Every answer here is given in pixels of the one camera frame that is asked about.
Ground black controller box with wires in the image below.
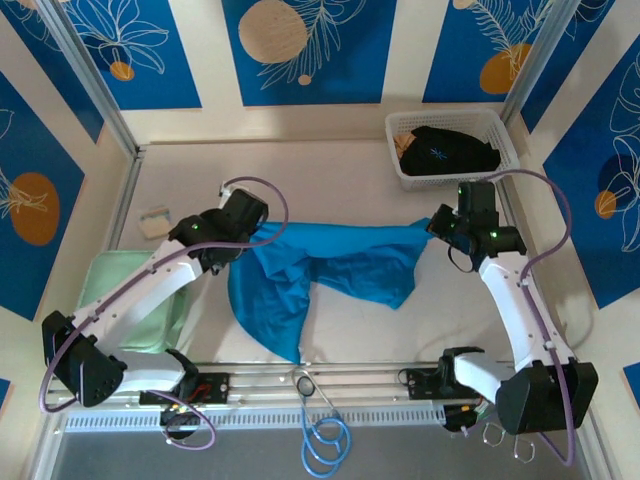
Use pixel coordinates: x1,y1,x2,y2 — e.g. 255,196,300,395
158,403,202,441
442,402,494,435

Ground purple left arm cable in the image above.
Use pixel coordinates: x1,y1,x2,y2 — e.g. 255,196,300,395
38,175,290,451

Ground pale green soft case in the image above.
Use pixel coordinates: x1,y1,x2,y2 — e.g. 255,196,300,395
78,249,189,354

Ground aluminium corner post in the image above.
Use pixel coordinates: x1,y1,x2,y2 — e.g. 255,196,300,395
501,0,585,126
37,0,140,157

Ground white plastic mesh basket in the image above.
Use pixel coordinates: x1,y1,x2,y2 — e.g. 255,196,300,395
384,109,521,192

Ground blue stethoscope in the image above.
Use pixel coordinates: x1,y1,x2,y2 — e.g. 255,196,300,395
291,367,353,477

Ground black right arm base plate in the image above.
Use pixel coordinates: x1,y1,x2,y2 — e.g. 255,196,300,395
405,367,451,401

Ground aluminium rail frame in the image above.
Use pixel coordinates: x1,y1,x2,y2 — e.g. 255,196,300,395
44,359,504,409

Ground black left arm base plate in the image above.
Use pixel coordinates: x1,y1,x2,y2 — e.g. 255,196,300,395
138,372,231,406

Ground silver metal tongs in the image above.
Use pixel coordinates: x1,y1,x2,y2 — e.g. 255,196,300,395
482,422,536,462

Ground white slotted cable duct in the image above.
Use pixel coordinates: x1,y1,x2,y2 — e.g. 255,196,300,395
64,407,446,434

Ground black t-shirt with blue print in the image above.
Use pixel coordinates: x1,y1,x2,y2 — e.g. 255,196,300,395
398,125,502,177

